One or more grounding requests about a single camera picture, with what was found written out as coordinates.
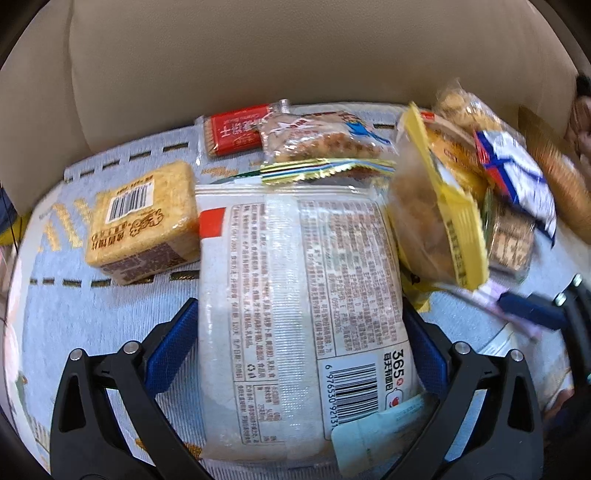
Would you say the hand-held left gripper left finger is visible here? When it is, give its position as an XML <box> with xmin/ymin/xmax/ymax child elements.
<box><xmin>50</xmin><ymin>298</ymin><xmax>218</xmax><ymax>480</ymax></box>

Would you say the tan cracker packet with barcode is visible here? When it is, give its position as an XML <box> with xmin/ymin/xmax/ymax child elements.
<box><xmin>84</xmin><ymin>160</ymin><xmax>200</xmax><ymax>285</ymax></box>

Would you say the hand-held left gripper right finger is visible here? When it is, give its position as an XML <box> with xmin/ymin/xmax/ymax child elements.
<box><xmin>388</xmin><ymin>300</ymin><xmax>546</xmax><ymax>480</ymax></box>

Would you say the beige leather sofa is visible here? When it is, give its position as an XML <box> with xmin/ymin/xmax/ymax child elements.
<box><xmin>0</xmin><ymin>0</ymin><xmax>591</xmax><ymax>222</ymax></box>

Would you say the gold ribbed bowl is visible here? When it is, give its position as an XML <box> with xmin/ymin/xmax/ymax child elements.
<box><xmin>517</xmin><ymin>105</ymin><xmax>587</xmax><ymax>208</ymax></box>

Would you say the small brown grain bar packet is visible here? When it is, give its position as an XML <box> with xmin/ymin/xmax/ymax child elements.
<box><xmin>480</xmin><ymin>189</ymin><xmax>539</xmax><ymax>282</ymax></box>

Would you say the brown pink puffer jacket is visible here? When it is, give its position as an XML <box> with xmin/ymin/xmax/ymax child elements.
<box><xmin>566</xmin><ymin>74</ymin><xmax>591</xmax><ymax>158</ymax></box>

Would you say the orange cracker packet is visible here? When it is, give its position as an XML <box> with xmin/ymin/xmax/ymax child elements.
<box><xmin>422</xmin><ymin>113</ymin><xmax>490</xmax><ymax>195</ymax></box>

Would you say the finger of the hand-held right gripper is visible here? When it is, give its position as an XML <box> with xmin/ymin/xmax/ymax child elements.
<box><xmin>501</xmin><ymin>274</ymin><xmax>591</xmax><ymax>384</ymax></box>

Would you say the dark blue yellow object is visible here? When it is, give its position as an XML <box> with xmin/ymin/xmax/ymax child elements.
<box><xmin>0</xmin><ymin>182</ymin><xmax>20</xmax><ymax>247</ymax></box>

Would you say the yellow foil packet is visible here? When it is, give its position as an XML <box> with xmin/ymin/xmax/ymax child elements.
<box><xmin>260</xmin><ymin>158</ymin><xmax>398</xmax><ymax>185</ymax></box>

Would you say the yellow-edged clear bread packet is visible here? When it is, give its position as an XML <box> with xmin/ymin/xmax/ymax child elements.
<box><xmin>387</xmin><ymin>102</ymin><xmax>491</xmax><ymax>291</ymax></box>

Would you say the clear packet of brown snacks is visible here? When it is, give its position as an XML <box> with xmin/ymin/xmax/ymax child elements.
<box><xmin>434</xmin><ymin>80</ymin><xmax>509</xmax><ymax>134</ymax></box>

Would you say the brown snack packet blue print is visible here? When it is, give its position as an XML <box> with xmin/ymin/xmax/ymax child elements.
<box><xmin>259</xmin><ymin>99</ymin><xmax>400</xmax><ymax>164</ymax></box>

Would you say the light blue printed blanket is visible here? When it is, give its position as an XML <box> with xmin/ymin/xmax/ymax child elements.
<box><xmin>0</xmin><ymin>99</ymin><xmax>591</xmax><ymax>480</ymax></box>

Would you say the pale purple snack packet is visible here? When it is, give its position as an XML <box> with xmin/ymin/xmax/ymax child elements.
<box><xmin>455</xmin><ymin>281</ymin><xmax>543</xmax><ymax>342</ymax></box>

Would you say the large white bread packet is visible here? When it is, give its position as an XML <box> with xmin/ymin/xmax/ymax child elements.
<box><xmin>194</xmin><ymin>182</ymin><xmax>439</xmax><ymax>467</ymax></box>

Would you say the red biscuit packet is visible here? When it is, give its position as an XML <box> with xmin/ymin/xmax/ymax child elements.
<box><xmin>196</xmin><ymin>104</ymin><xmax>282</xmax><ymax>160</ymax></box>

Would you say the blue and white snack packet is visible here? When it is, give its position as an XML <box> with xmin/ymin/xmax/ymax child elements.
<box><xmin>475</xmin><ymin>129</ymin><xmax>559</xmax><ymax>250</ymax></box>

